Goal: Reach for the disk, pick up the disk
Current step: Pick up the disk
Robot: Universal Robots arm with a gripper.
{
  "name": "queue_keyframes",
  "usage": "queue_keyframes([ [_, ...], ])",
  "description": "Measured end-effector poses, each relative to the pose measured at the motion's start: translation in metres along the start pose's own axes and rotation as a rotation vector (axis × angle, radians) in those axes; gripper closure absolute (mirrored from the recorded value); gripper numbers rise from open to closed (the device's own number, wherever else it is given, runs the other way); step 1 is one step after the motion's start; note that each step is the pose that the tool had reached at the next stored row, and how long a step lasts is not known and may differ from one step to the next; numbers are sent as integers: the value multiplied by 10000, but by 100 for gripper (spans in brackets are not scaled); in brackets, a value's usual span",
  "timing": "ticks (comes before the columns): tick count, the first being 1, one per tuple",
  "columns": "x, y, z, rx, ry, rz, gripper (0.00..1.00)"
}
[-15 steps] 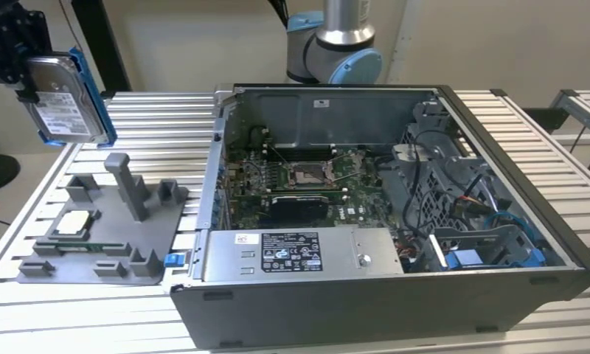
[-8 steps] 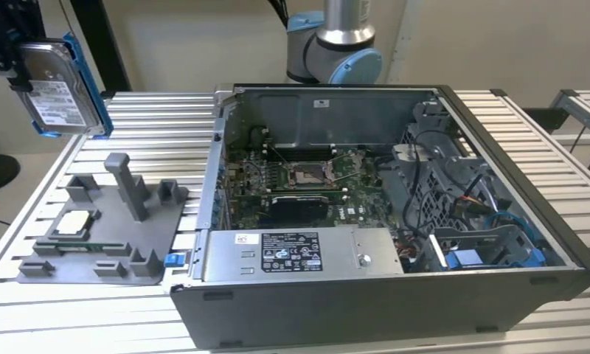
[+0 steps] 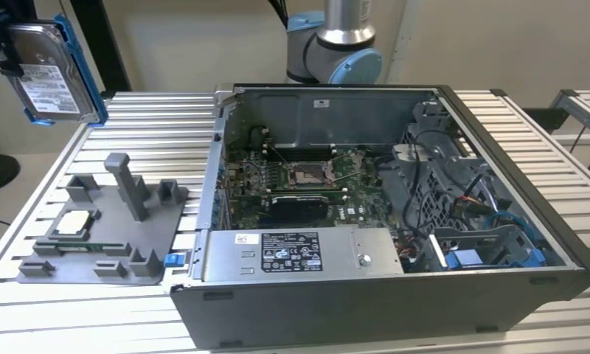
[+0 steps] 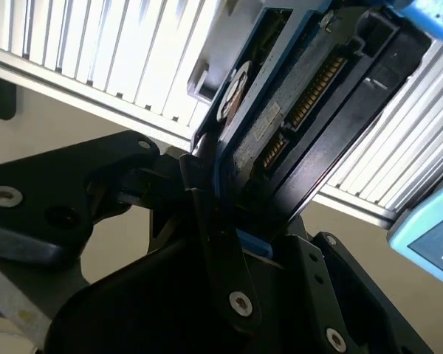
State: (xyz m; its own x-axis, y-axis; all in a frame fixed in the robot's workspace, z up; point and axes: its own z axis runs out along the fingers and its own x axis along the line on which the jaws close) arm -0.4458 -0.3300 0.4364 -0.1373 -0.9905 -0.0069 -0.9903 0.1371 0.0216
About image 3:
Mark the green RAM stick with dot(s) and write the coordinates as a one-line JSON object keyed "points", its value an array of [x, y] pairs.
{"points": [[96, 246]]}

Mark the black upright post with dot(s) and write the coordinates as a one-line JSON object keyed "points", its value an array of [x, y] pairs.
{"points": [[103, 44]]}

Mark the black graphics card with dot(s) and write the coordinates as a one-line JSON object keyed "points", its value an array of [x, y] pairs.
{"points": [[297, 210]]}

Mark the green motherboard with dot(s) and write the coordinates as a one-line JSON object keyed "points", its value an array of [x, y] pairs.
{"points": [[369, 206]]}

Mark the CPU socket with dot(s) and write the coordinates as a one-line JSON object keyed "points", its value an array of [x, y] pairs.
{"points": [[307, 177]]}

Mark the blue empty disk carrier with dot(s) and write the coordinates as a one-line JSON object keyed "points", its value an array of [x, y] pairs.
{"points": [[465, 260]]}

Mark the black open PC case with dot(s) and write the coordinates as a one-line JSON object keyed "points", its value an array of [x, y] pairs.
{"points": [[349, 309]]}

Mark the grey plastic parts rack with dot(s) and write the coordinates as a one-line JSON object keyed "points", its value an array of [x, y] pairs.
{"points": [[123, 236]]}

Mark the silver CPU chip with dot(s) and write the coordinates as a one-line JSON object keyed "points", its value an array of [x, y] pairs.
{"points": [[75, 222]]}

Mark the silver power supply unit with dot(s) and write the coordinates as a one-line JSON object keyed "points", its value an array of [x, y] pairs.
{"points": [[227, 258]]}

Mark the grey metal disk bay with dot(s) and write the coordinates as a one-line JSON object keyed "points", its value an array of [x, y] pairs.
{"points": [[477, 239]]}

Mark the metal locking lever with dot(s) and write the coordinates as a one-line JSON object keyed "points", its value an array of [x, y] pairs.
{"points": [[281, 155]]}

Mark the blue case latch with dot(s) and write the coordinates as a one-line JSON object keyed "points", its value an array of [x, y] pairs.
{"points": [[173, 260]]}

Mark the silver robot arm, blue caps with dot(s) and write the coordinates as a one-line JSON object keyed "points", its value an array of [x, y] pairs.
{"points": [[344, 33]]}

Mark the hard disk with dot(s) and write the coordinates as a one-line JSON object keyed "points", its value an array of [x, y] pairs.
{"points": [[44, 73]]}

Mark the black table bracket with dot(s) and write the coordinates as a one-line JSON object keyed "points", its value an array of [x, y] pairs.
{"points": [[545, 118]]}

